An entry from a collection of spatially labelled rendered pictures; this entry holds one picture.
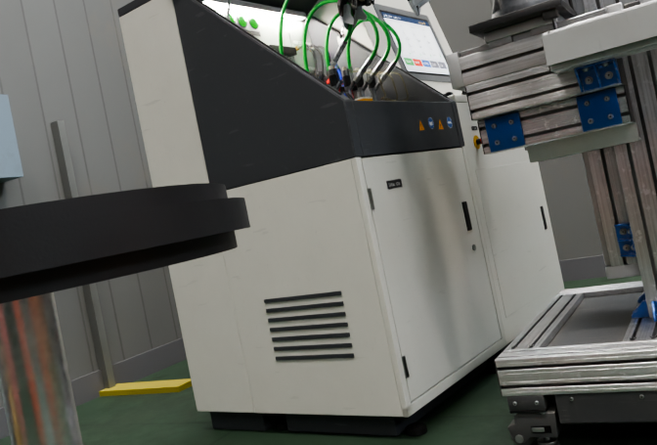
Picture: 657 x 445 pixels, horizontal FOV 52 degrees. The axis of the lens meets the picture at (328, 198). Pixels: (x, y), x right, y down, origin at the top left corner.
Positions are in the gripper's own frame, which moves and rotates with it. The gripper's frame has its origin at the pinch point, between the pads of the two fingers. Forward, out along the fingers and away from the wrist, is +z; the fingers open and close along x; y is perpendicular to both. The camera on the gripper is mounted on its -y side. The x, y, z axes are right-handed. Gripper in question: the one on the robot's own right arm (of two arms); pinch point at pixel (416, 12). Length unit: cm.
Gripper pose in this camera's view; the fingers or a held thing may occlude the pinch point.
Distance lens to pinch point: 231.7
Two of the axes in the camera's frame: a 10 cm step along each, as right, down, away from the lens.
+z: 2.0, 9.8, -0.2
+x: 5.9, -1.1, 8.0
